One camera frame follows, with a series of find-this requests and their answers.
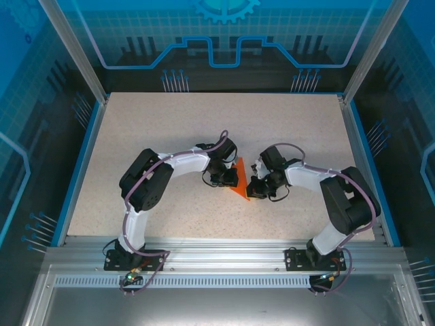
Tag orange paper sheet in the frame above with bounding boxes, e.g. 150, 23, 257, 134
228, 157, 254, 203

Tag steel tray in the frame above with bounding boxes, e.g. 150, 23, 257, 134
20, 264, 435, 326

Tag blue printed side panel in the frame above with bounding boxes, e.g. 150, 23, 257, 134
353, 0, 435, 272
0, 0, 105, 269

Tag blue printed back panel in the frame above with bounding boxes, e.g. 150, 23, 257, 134
59, 0, 392, 93

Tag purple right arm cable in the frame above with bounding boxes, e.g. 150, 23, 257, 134
270, 142, 379, 295

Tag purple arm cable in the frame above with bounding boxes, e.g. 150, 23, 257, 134
119, 130, 229, 296
270, 142, 379, 295

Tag aluminium mounting rail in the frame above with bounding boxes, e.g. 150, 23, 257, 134
43, 236, 408, 272

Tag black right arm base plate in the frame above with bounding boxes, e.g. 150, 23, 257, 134
284, 247, 347, 272

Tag blue edged side rail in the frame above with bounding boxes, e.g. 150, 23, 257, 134
50, 98, 109, 248
338, 94, 402, 248

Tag slotted grey cable duct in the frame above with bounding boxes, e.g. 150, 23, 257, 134
53, 274, 344, 289

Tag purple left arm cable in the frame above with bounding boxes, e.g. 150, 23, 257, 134
119, 130, 229, 296

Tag cable connector with green light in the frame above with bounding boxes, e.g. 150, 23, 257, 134
317, 271, 341, 283
124, 267, 143, 285

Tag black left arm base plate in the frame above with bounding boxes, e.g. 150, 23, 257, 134
103, 249, 167, 272

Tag aluminium frame post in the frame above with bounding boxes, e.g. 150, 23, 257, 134
37, 0, 110, 105
341, 0, 412, 105

